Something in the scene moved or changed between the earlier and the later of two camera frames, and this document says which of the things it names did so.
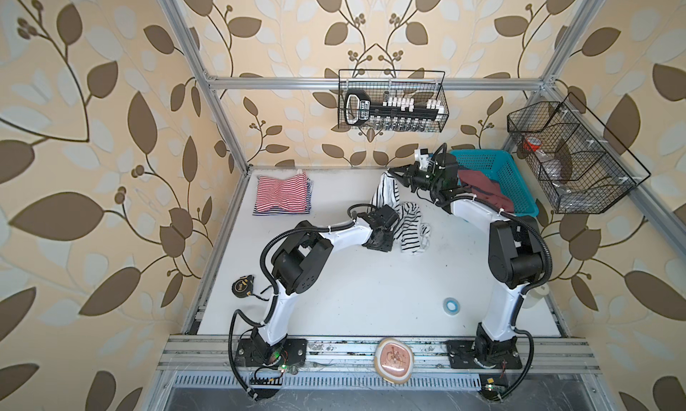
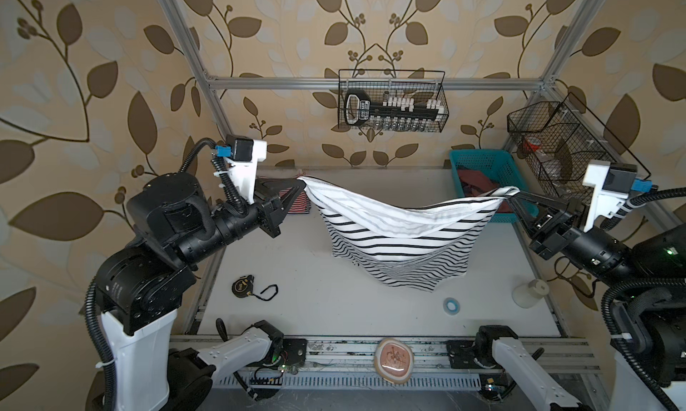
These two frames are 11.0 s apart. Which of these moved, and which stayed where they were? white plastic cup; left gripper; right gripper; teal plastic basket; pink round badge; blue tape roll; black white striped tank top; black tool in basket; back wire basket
Moved: black white striped tank top; right gripper; left gripper
Stayed: white plastic cup; black tool in basket; blue tape roll; teal plastic basket; pink round badge; back wire basket
